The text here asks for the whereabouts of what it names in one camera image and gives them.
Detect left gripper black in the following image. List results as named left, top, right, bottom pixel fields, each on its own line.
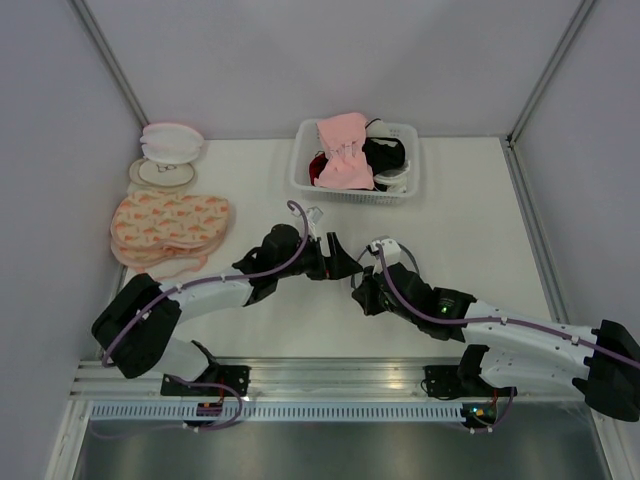
left=275, top=233, right=362, bottom=281

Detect white mesh laundry bag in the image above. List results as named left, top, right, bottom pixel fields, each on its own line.
left=349, top=239, right=419, bottom=291

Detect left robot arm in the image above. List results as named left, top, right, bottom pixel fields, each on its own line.
left=91, top=224, right=362, bottom=396

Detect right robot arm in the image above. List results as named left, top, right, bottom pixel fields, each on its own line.
left=351, top=263, right=639, bottom=422

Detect white bra in basket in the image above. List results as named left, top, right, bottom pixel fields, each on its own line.
left=363, top=118, right=410, bottom=193

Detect dark red bra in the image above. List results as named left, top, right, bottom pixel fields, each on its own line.
left=308, top=152, right=328, bottom=186

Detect black bra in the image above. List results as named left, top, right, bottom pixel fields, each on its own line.
left=363, top=137, right=407, bottom=192

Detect pink bra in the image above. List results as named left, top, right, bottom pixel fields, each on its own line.
left=315, top=112, right=374, bottom=190

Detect white pink-edged flat bag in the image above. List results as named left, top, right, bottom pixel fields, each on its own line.
left=137, top=255, right=209, bottom=282

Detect white pink-trimmed laundry bags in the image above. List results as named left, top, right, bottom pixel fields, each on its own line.
left=140, top=122, right=204, bottom=165

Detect beige round laundry bag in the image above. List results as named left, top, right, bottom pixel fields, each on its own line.
left=129, top=158, right=196, bottom=191

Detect white plastic basket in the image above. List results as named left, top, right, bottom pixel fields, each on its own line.
left=289, top=113, right=421, bottom=205

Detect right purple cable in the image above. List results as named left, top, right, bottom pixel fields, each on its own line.
left=369, top=244, right=640, bottom=435

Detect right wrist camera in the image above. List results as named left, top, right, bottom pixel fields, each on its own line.
left=367, top=237, right=402, bottom=273

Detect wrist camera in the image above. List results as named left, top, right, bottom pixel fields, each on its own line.
left=367, top=237, right=402, bottom=273
left=305, top=206, right=324, bottom=236

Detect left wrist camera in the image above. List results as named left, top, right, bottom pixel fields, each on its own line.
left=305, top=206, right=324, bottom=236

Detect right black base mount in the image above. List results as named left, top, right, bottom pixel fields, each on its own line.
left=421, top=365, right=483, bottom=401

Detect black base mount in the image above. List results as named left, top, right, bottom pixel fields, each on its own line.
left=421, top=365, right=483, bottom=401
left=160, top=365, right=251, bottom=397

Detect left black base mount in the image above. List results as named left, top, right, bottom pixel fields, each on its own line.
left=160, top=365, right=251, bottom=397

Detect right side aluminium rail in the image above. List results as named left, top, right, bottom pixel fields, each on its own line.
left=500, top=136, right=572, bottom=325

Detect aluminium rail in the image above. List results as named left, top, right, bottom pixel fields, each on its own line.
left=500, top=136, right=572, bottom=325
left=69, top=355, right=581, bottom=401

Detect white slotted cable duct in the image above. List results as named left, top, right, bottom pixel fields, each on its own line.
left=90, top=401, right=464, bottom=423

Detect aluminium front rail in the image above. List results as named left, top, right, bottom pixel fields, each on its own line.
left=69, top=355, right=581, bottom=401

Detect right aluminium frame post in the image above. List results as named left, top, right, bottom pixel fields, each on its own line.
left=505, top=0, right=600, bottom=149

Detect aluminium frame post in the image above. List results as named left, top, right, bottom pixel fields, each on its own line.
left=505, top=0, right=600, bottom=149
left=68, top=0, right=149, bottom=128

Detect left aluminium frame post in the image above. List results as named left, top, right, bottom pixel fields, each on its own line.
left=68, top=0, right=149, bottom=128

